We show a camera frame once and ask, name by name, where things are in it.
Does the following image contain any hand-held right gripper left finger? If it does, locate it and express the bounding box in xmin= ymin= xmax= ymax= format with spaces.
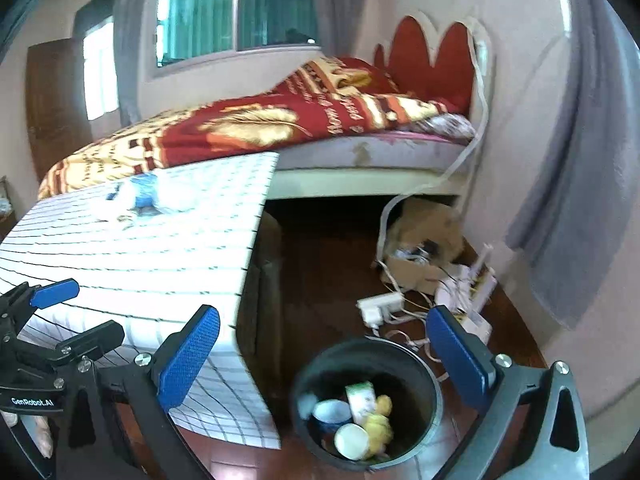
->
xmin=65 ymin=304 xmax=221 ymax=480

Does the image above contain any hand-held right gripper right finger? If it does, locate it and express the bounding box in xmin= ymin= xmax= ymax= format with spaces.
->
xmin=427 ymin=305 xmax=592 ymax=480

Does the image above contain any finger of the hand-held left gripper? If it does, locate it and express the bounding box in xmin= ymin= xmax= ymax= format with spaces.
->
xmin=0 ymin=280 xmax=81 ymax=333
xmin=15 ymin=321 xmax=126 ymax=362

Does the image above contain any black trash bin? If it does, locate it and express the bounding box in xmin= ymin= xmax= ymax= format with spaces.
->
xmin=291 ymin=337 xmax=445 ymax=472

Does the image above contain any yellow knotted cloth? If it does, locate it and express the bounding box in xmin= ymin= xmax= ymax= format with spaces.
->
xmin=362 ymin=395 xmax=396 ymax=458

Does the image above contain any green white carton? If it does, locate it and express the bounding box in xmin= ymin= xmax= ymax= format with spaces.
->
xmin=345 ymin=381 xmax=378 ymax=423

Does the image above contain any blue cup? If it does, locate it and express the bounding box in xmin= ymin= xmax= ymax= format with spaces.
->
xmin=311 ymin=399 xmax=355 ymax=433

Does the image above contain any blue cloth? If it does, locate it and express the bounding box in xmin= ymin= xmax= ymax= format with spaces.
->
xmin=127 ymin=172 xmax=161 ymax=208

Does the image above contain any clear plastic bag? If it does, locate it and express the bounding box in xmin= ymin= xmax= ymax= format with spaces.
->
xmin=150 ymin=180 xmax=201 ymax=213

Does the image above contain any person's left hand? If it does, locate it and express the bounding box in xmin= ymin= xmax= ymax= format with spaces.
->
xmin=0 ymin=410 xmax=55 ymax=460

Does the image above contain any white router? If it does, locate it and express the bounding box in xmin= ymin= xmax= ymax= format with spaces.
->
xmin=435 ymin=242 xmax=497 ymax=346

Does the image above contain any white floor power strip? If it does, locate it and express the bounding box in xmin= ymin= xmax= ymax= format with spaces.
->
xmin=356 ymin=292 xmax=405 ymax=326

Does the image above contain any white black checked tablecloth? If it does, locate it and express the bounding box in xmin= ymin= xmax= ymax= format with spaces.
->
xmin=0 ymin=151 xmax=282 ymax=451

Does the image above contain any cardboard box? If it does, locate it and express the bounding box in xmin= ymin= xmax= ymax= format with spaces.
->
xmin=382 ymin=197 xmax=466 ymax=293

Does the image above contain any brown wooden door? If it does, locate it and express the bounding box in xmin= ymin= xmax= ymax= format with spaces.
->
xmin=26 ymin=39 xmax=93 ymax=181

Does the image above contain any white bed with red headboard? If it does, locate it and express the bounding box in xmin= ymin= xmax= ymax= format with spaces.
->
xmin=267 ymin=15 xmax=496 ymax=202

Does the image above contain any grey mattress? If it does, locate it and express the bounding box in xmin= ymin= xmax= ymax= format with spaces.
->
xmin=277 ymin=130 xmax=473 ymax=171

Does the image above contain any grey curtain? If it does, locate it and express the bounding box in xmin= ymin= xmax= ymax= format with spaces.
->
xmin=312 ymin=0 xmax=366 ymax=58
xmin=505 ymin=0 xmax=631 ymax=331
xmin=112 ymin=0 xmax=161 ymax=126

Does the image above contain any red yellow printed blanket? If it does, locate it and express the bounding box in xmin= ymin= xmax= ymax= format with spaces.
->
xmin=37 ymin=56 xmax=451 ymax=201

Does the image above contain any small bright window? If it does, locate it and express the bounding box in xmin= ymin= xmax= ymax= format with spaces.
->
xmin=82 ymin=15 xmax=119 ymax=121

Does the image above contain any floral pillow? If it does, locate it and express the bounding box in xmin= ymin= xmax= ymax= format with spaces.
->
xmin=425 ymin=112 xmax=478 ymax=141

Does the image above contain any large green glass window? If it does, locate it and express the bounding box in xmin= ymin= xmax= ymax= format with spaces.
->
xmin=155 ymin=0 xmax=321 ymax=67

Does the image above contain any white power cable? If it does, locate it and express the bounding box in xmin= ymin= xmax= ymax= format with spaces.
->
xmin=377 ymin=35 xmax=494 ymax=271

